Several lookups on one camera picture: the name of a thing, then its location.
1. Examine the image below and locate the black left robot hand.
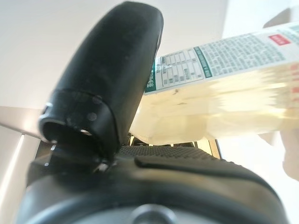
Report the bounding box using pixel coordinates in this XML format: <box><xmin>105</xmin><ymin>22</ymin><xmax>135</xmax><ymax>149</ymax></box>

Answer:
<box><xmin>14</xmin><ymin>1</ymin><xmax>290</xmax><ymax>224</ymax></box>

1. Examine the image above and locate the yellow tea bottle green label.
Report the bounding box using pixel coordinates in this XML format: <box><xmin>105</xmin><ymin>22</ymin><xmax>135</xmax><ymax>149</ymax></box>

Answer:
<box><xmin>129</xmin><ymin>22</ymin><xmax>299</xmax><ymax>147</ymax></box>

